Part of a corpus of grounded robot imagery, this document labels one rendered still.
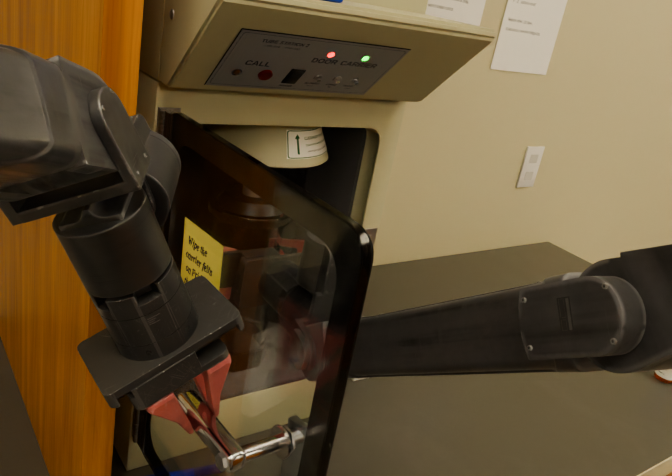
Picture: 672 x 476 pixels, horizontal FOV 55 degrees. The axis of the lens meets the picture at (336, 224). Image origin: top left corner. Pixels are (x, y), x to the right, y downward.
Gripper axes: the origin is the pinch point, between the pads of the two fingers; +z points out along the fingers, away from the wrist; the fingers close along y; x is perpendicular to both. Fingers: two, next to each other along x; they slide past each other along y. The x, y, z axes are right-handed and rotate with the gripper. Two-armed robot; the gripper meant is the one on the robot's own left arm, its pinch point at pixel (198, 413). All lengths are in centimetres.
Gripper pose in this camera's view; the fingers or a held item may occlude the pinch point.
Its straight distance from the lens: 53.0
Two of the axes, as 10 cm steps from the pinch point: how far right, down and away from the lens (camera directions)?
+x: 5.8, 3.8, -7.2
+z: 1.8, 8.0, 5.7
